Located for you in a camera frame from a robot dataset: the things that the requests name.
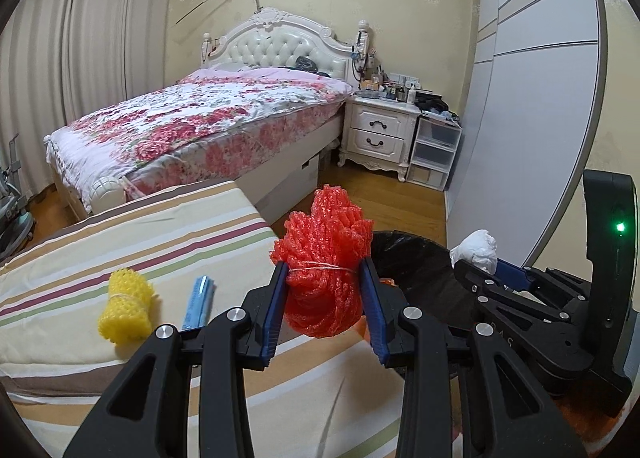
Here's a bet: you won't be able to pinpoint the white tissue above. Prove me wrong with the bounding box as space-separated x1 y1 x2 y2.
449 229 498 275

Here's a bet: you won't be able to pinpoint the yellow foam net roll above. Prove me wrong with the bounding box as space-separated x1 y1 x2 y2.
98 268 155 345

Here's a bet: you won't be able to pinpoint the blue packet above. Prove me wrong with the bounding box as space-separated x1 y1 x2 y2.
182 276 216 331

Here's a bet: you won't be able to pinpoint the red foam net roll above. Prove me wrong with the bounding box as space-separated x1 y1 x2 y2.
270 185 373 339

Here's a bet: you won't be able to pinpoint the black trash bin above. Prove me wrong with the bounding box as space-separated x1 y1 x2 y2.
371 230 475 335

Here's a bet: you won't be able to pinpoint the orange plastic bag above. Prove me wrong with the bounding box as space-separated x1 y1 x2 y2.
450 277 631 452

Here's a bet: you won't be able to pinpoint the white wardrobe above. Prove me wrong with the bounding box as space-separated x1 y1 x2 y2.
446 0 606 265

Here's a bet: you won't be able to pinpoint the plastic drawer unit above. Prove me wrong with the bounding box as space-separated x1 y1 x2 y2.
406 114 462 191

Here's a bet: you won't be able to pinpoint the striped bed sheet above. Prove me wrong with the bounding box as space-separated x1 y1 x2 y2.
0 179 467 458

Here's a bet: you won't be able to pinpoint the white nightstand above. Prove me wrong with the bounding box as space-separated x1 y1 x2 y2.
337 96 420 183

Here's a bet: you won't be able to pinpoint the grey office chair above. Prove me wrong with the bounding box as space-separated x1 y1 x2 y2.
0 133 36 262

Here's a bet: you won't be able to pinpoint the floral bed with quilt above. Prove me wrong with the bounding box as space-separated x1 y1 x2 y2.
43 66 354 214

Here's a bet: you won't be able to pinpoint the white tufted headboard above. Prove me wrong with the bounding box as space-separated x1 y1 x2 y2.
201 7 371 85

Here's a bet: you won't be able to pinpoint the beige curtains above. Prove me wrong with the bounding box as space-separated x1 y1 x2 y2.
1 0 169 197

